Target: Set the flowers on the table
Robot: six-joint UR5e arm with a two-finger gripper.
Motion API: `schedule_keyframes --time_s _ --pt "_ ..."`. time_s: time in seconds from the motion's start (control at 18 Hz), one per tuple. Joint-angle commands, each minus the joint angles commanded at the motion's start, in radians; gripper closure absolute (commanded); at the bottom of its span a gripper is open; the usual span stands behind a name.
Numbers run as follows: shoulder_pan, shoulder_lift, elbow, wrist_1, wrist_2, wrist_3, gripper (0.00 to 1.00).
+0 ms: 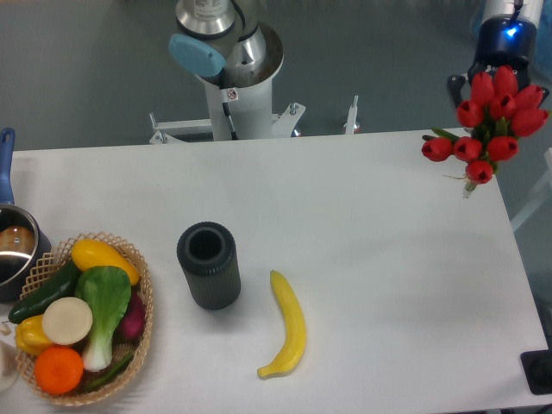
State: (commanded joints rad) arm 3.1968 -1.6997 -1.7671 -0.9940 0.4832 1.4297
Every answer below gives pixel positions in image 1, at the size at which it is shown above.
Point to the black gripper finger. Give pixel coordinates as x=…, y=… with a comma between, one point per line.
x=455, y=85

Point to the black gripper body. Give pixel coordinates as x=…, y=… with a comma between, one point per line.
x=502, y=42

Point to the red tulip bouquet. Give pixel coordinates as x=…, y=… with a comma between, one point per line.
x=497, y=115

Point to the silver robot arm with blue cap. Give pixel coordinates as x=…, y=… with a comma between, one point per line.
x=225, y=43

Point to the yellow banana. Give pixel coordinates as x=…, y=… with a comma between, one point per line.
x=294, y=345

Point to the black device at table edge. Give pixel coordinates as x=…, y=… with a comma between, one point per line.
x=537, y=370

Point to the dark grey ribbed vase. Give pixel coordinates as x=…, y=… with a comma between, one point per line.
x=207, y=254

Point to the yellow squash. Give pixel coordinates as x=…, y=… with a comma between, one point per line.
x=89, y=253

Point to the purple red onion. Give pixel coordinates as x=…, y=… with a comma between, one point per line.
x=133, y=323

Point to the green bok choy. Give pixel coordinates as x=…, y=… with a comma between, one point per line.
x=107, y=291

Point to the green chili pepper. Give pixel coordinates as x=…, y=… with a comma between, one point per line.
x=109, y=375

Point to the woven wicker basket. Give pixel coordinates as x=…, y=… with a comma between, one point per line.
x=45, y=268

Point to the green cucumber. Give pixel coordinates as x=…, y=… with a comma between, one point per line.
x=62, y=284

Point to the white round radish slice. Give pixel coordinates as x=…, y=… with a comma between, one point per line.
x=67, y=321

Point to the orange fruit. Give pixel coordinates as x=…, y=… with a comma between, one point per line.
x=58, y=370

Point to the yellow bell pepper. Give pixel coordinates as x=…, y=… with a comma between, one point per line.
x=30, y=336

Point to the white garlic piece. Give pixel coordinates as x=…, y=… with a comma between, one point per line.
x=5, y=329

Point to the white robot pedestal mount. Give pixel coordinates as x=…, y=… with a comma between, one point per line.
x=236, y=114

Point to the blue handled saucepan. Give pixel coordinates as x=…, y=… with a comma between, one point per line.
x=22, y=240

